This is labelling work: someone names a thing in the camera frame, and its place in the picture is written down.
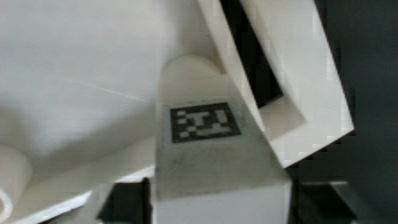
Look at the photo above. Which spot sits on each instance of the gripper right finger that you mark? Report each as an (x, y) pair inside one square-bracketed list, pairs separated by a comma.
[(325, 204)]

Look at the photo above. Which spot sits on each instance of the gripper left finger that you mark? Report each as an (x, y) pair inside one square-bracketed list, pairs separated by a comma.
[(126, 208)]

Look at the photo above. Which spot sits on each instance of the white leg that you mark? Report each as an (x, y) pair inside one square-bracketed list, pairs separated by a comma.
[(220, 182)]

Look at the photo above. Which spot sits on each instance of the white square tabletop part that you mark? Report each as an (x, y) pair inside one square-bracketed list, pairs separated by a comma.
[(83, 51)]

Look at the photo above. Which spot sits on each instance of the white L-shaped fence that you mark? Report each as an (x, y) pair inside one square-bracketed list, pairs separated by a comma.
[(305, 117)]

